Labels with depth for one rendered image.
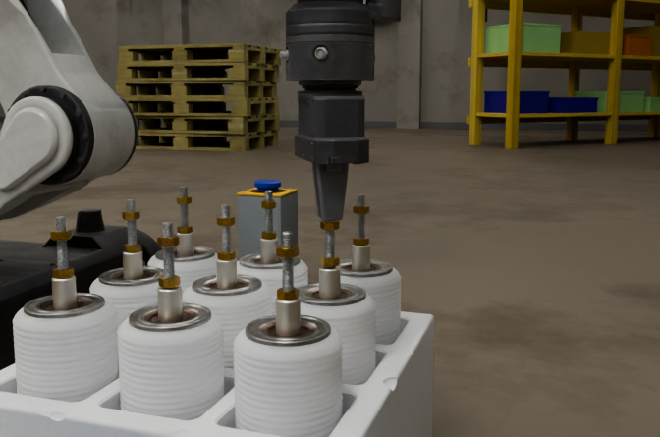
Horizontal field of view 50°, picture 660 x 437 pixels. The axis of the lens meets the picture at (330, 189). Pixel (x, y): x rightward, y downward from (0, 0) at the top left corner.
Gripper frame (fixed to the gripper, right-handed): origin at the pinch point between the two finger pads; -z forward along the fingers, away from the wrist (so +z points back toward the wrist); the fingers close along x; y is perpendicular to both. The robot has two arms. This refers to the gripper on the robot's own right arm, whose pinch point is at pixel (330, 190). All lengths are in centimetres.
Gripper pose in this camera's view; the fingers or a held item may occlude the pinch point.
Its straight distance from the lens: 72.6
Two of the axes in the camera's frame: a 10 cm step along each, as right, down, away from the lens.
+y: -9.7, 0.3, -2.5
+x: -2.5, -1.3, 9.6
